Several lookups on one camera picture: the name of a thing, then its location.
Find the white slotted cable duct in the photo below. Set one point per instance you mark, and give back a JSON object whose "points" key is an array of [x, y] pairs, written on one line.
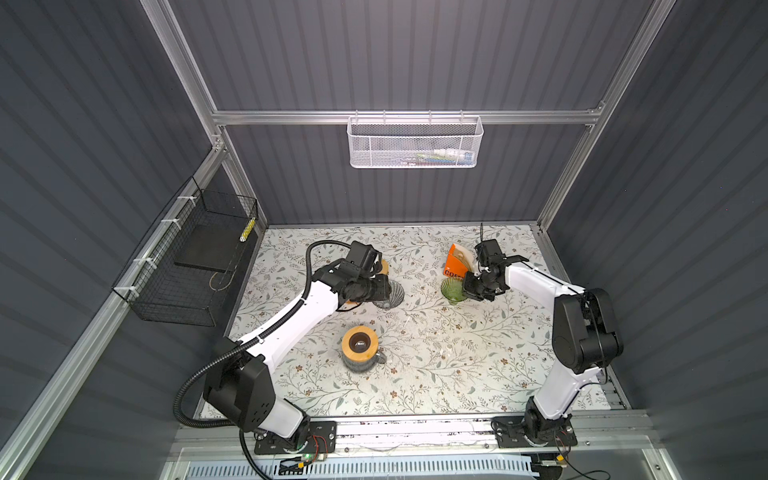
{"points": [[491, 466]]}

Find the orange coffee filter pack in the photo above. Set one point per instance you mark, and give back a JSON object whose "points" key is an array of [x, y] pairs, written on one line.
{"points": [[459, 262]]}

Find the grey glass dripper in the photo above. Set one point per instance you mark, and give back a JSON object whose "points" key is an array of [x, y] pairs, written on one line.
{"points": [[395, 298]]}

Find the black flat pad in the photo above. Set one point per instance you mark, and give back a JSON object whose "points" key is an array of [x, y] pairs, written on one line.
{"points": [[210, 248]]}

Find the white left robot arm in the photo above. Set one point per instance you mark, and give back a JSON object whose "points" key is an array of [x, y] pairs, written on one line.
{"points": [[240, 384]]}

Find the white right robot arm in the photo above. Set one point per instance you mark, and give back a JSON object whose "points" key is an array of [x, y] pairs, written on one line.
{"points": [[584, 337]]}

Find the white wire basket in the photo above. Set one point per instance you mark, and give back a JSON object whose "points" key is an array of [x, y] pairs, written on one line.
{"points": [[381, 142]]}

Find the grey glass carafe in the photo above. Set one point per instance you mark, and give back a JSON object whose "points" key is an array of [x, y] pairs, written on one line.
{"points": [[361, 356]]}

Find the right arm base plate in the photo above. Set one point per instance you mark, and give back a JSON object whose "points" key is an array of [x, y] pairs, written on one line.
{"points": [[521, 431]]}

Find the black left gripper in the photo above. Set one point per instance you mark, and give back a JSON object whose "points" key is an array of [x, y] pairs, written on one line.
{"points": [[382, 288]]}

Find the yellow marker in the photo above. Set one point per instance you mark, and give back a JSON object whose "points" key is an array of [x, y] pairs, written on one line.
{"points": [[247, 230]]}

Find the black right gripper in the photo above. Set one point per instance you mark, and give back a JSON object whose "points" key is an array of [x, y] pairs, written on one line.
{"points": [[470, 292]]}

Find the items in white basket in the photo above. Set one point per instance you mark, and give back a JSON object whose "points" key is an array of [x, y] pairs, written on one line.
{"points": [[450, 156]]}

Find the black wire basket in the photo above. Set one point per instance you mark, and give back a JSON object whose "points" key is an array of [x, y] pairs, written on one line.
{"points": [[157, 290]]}

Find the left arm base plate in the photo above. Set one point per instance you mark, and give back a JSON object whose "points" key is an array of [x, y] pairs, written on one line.
{"points": [[314, 437]]}

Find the green glass dripper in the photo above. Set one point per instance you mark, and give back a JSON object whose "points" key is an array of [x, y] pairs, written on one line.
{"points": [[452, 289]]}

